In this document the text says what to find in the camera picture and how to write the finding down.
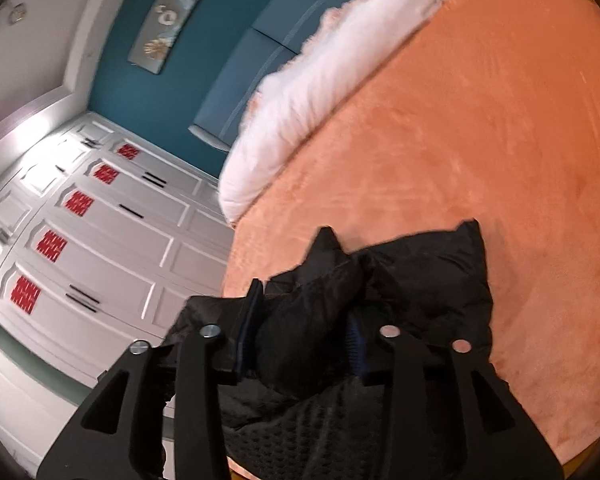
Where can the orange fleece blanket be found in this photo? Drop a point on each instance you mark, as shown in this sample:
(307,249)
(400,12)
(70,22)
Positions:
(455,135)

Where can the red paper-cut decoration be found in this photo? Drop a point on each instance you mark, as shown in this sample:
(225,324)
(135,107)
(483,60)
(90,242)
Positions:
(25,295)
(106,173)
(79,203)
(127,150)
(51,245)

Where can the white fluffy pillow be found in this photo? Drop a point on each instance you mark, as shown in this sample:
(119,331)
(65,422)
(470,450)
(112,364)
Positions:
(325,90)

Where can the floral wall painting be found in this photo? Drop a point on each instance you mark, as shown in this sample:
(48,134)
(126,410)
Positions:
(180,10)

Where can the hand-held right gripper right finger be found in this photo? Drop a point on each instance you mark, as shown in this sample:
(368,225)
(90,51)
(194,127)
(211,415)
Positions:
(356,342)

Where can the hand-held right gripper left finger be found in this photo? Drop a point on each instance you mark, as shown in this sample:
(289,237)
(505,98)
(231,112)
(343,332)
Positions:
(246,332)

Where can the white panelled wardrobe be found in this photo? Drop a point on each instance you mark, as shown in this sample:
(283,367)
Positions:
(110,240)

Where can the black puffer jacket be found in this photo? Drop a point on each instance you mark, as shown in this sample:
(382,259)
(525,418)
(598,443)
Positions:
(410,280)

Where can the teal upholstered headboard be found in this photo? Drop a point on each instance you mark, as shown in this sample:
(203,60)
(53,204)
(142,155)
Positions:
(270,55)

